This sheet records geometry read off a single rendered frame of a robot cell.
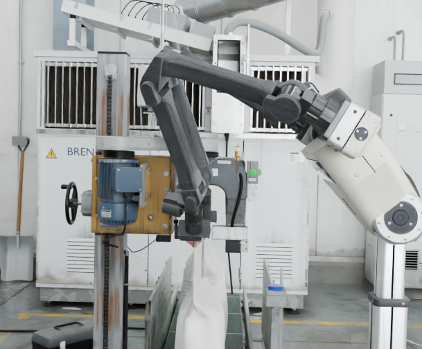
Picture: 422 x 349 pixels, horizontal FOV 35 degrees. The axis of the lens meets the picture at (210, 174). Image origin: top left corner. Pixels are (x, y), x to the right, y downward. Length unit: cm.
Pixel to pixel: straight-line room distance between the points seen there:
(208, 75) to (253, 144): 364
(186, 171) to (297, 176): 351
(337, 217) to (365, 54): 163
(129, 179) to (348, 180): 89
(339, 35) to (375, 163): 399
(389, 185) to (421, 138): 439
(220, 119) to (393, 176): 306
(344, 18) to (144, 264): 263
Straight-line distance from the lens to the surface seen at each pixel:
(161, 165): 270
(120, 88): 278
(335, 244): 688
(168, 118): 190
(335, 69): 581
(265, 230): 547
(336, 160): 189
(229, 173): 269
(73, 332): 439
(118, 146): 250
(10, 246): 687
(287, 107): 173
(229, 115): 491
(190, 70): 180
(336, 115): 174
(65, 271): 567
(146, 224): 273
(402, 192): 201
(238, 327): 382
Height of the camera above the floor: 141
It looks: 3 degrees down
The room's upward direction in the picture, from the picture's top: 1 degrees clockwise
